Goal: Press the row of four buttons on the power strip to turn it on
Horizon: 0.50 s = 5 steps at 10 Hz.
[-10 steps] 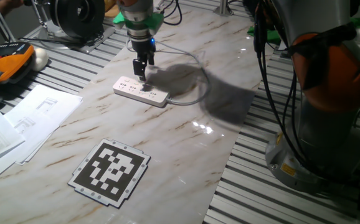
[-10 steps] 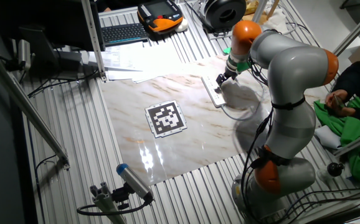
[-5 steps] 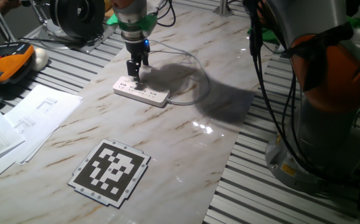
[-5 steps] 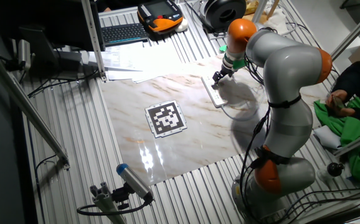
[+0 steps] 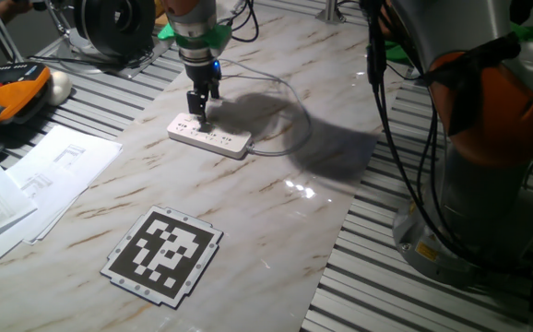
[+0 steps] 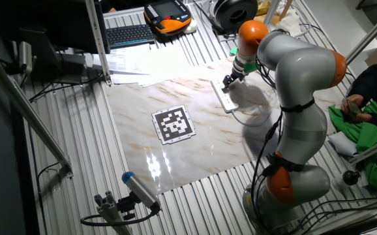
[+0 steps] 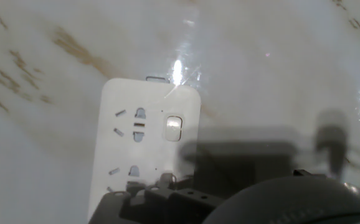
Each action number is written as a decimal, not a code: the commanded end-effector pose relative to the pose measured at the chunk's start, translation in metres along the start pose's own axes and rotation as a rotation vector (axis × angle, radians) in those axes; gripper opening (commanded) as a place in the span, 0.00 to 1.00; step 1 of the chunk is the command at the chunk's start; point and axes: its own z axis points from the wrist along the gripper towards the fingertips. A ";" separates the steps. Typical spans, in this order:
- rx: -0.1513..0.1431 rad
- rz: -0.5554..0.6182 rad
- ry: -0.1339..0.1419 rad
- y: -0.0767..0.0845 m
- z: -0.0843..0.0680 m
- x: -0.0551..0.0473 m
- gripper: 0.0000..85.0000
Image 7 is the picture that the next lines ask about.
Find white four-socket power strip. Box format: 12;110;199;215
87;75;202;223

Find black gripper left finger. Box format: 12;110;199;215
88;172;227;224

